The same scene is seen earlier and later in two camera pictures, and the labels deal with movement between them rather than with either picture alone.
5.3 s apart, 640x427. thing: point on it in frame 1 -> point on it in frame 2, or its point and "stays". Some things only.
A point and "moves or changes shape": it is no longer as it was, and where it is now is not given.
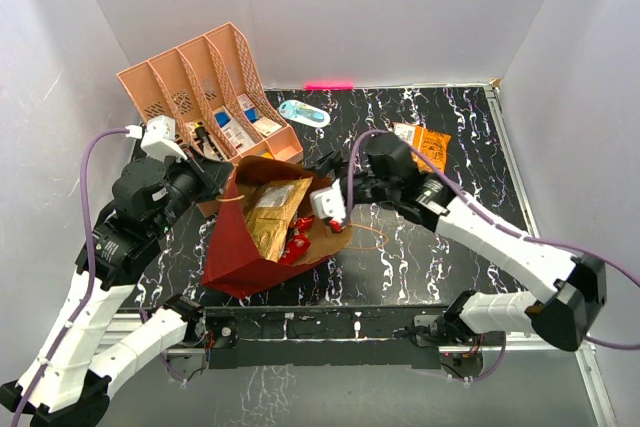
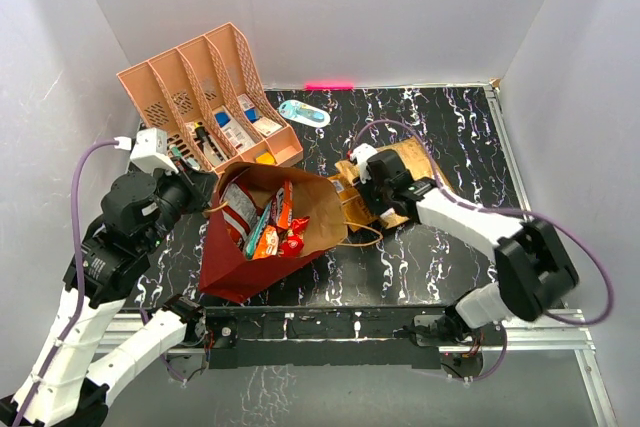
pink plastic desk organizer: [209, 90] stays
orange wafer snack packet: [433, 145] moves or changes shape
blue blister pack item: [305, 112] stays
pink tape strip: [329, 85] stays
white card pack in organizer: [265, 125] stays
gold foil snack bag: [269, 216] moves or changes shape
